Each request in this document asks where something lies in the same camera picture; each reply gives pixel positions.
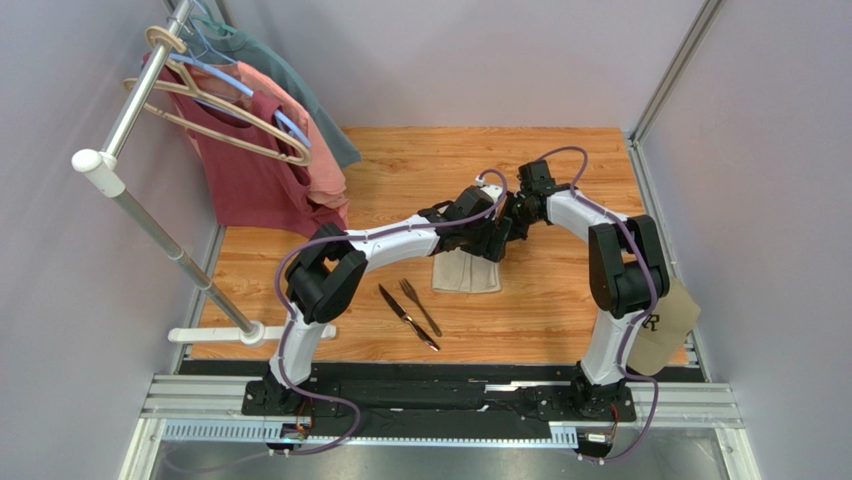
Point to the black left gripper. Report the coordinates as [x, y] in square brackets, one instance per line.
[494, 249]

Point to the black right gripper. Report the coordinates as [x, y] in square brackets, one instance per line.
[522, 222]

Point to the beige cloth napkin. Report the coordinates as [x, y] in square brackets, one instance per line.
[460, 272]

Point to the silver fork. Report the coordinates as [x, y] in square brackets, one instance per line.
[411, 294]

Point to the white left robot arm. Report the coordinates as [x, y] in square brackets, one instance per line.
[318, 281]

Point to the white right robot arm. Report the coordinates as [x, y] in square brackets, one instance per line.
[627, 277]

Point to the silver table knife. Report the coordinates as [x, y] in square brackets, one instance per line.
[403, 315]

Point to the beige baseball cap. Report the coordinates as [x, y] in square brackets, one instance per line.
[665, 331]

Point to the dark red t-shirt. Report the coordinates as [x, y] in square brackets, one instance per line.
[253, 190]

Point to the salmon pink t-shirt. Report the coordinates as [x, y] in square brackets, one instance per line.
[327, 188]

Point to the teal green shirt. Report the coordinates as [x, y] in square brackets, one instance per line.
[242, 46]

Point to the blue plastic hanger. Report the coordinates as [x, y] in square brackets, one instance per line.
[283, 122]

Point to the beige wooden hanger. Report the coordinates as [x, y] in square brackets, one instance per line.
[190, 89]

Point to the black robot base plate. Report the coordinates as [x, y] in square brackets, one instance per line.
[542, 402]

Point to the green wire hanger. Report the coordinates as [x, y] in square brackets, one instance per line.
[206, 26]

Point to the aluminium frame rail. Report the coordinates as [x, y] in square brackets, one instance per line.
[196, 408]

